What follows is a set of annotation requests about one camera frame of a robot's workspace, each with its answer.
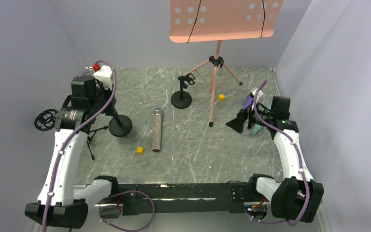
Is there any yellow cube front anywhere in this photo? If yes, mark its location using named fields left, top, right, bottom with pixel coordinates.
left=136, top=146, right=144, bottom=154

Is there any black shock-mount tripod stand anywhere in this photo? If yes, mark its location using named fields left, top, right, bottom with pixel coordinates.
left=34, top=109, right=108, bottom=160

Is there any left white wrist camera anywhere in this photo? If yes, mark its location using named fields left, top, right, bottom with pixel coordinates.
left=92, top=64, right=113, bottom=90

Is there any glitter silver-head microphone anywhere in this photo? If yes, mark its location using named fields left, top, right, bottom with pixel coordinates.
left=152, top=108, right=163, bottom=152

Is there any mint green microphone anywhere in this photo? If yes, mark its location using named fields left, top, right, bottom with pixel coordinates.
left=251, top=125, right=262, bottom=135

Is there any pink music stand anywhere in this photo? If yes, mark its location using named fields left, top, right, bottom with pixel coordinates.
left=169, top=0, right=284, bottom=127

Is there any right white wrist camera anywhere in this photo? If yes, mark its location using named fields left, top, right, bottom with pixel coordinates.
left=250, top=88, right=264, bottom=101

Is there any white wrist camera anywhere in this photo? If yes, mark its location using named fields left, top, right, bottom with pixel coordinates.
left=250, top=88, right=264, bottom=101
left=92, top=64, right=113, bottom=90

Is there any black round-base mic stand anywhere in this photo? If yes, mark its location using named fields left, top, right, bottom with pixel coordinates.
left=108, top=109, right=133, bottom=137
left=171, top=73, right=195, bottom=109

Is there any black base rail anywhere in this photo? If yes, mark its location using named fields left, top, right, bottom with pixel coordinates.
left=98, top=181, right=264, bottom=216

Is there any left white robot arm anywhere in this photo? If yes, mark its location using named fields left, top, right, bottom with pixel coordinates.
left=25, top=74, right=122, bottom=231

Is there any purple microphone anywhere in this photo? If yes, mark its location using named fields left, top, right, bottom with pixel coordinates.
left=244, top=95, right=254, bottom=110

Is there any yellow cube near music stand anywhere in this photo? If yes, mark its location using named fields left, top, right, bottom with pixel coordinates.
left=218, top=94, right=225, bottom=101

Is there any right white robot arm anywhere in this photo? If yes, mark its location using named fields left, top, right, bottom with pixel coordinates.
left=226, top=94, right=324, bottom=225

